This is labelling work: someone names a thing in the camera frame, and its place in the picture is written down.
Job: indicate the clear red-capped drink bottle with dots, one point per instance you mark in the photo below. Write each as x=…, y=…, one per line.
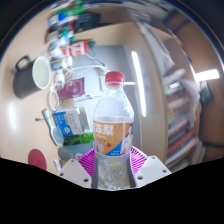
x=112, y=133

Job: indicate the light blue hairbrush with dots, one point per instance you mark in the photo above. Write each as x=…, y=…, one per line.
x=56, y=133

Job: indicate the green bottle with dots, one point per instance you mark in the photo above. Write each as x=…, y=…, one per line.
x=78, y=139

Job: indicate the white LED light bar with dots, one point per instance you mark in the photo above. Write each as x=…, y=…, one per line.
x=139, y=83

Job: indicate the flat round red coaster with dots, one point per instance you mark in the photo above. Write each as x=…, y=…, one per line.
x=37, y=159

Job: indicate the wooden shelf unit with books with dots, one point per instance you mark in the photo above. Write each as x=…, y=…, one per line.
x=180, y=126

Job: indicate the black mug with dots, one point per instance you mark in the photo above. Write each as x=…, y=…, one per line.
x=25, y=81

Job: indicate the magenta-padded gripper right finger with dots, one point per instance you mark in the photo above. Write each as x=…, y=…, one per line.
x=151, y=168

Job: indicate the red and white canister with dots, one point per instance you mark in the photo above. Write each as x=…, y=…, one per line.
x=76, y=48

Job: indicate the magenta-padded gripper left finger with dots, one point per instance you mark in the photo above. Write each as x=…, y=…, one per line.
x=73, y=170

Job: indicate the blue and white carton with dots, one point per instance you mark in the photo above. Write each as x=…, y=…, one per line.
x=70, y=121

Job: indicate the small round white container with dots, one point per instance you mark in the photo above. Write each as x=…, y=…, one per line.
x=50, y=100

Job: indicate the magenta carton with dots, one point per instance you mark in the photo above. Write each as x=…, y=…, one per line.
x=71, y=88

